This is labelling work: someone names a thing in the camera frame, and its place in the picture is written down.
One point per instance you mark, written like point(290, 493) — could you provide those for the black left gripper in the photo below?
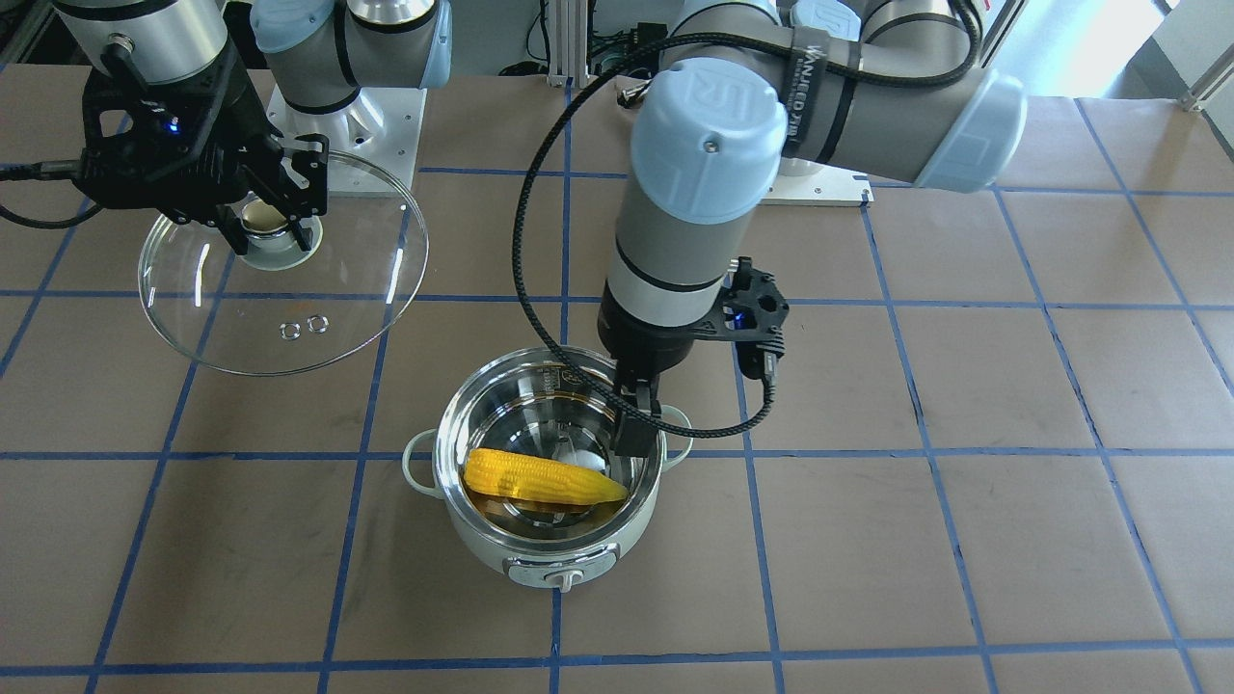
point(638, 345)

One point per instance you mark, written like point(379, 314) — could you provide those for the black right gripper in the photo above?
point(249, 138)

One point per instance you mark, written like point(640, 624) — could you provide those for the glass pot lid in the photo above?
point(279, 309)

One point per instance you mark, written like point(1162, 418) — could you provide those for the yellow corn cob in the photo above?
point(530, 478)

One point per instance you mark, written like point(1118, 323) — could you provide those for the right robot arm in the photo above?
point(322, 53)

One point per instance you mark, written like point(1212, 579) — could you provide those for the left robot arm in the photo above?
point(906, 100)

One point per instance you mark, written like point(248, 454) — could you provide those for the pale green cooking pot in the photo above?
point(528, 402)

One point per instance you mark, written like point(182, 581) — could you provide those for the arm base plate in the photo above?
point(378, 131)
point(807, 183)

